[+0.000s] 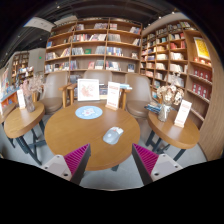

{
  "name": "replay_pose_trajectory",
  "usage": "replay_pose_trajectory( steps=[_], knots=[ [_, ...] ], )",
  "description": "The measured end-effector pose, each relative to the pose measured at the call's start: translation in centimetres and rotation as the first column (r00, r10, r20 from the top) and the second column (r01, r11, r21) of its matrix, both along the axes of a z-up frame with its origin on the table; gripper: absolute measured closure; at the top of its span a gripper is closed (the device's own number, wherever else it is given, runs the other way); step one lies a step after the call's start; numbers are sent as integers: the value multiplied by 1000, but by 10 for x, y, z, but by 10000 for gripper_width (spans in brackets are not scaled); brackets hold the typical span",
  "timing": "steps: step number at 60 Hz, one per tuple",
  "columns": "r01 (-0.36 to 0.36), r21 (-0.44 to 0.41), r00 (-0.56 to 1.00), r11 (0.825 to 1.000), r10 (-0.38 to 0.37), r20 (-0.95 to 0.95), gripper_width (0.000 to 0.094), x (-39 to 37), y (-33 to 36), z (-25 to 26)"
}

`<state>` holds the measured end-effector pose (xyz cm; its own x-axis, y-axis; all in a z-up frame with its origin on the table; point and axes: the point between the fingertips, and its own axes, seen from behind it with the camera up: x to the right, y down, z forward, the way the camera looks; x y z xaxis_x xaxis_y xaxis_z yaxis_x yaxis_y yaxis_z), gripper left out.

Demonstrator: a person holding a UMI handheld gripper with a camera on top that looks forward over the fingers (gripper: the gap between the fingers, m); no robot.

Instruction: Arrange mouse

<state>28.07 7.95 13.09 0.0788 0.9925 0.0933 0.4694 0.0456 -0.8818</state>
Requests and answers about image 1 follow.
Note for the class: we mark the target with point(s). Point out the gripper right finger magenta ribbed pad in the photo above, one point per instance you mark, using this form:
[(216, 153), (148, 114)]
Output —
[(152, 166)]

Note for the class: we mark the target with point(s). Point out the round light blue mouse pad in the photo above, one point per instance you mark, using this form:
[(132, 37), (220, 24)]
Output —
[(88, 112)]

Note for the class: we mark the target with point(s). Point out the yellow poster on shelf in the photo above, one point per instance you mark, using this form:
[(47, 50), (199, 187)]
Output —
[(201, 47)]

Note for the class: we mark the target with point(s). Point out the round wooden centre table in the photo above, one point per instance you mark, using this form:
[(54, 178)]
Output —
[(65, 132)]

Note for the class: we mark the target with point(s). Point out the beige armchair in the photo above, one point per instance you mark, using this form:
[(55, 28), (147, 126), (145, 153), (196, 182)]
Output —
[(52, 97), (140, 95), (104, 77)]

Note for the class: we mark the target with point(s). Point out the white sign card table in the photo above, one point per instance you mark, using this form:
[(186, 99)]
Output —
[(182, 114), (21, 99)]

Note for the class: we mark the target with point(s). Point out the wooden bookshelf wall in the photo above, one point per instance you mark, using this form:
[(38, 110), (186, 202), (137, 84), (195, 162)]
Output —
[(101, 43), (169, 49)]

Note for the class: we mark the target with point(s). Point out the vase dried flowers left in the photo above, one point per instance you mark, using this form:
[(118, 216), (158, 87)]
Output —
[(30, 86)]

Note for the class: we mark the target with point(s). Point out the white sign card right table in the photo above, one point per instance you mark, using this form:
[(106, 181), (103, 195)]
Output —
[(182, 114)]

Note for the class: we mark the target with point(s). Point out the round wooden table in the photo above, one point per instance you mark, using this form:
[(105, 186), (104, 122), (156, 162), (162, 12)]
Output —
[(19, 122), (65, 132), (181, 137)]

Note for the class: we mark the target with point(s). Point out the distant wooden bookshelf left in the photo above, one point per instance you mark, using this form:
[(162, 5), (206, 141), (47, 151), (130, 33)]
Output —
[(19, 66)]

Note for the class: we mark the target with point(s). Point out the stack of books on chair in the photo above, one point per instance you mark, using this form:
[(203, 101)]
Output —
[(153, 107)]

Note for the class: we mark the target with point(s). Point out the white sign card left table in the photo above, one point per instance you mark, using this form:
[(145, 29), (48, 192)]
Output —
[(21, 99)]

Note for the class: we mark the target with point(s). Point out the beige armchair middle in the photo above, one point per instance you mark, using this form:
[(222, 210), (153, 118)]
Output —
[(104, 77)]

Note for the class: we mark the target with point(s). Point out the orange display stand far left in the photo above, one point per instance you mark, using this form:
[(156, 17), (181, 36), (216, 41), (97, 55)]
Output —
[(8, 94)]

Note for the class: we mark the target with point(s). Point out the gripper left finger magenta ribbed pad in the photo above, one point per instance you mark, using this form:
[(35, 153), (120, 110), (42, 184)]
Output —
[(70, 167)]

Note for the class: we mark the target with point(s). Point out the round wooden left table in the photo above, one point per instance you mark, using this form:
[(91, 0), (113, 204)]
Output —
[(19, 122)]

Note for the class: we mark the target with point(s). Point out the wooden bookshelf right wall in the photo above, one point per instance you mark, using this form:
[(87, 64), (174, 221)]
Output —
[(169, 49)]

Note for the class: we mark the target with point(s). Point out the wooden bookshelf centre wall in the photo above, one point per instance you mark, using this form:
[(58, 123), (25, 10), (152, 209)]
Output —
[(101, 43)]

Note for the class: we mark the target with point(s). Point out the glass vase dried flowers right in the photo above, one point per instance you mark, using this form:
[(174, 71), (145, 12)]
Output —
[(170, 95)]

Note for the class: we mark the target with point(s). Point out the beige armchair right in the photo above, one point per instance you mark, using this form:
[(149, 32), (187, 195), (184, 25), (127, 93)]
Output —
[(140, 95)]

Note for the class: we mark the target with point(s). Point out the beige armchair left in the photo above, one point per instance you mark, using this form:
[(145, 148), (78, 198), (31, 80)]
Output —
[(52, 97)]

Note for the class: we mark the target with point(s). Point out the white red sign card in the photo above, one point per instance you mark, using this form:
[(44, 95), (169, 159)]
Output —
[(113, 95)]

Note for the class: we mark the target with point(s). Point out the round wooden right table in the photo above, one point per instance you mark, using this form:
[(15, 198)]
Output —
[(181, 137)]

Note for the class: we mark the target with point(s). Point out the white framed picture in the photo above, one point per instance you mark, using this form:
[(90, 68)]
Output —
[(88, 89)]

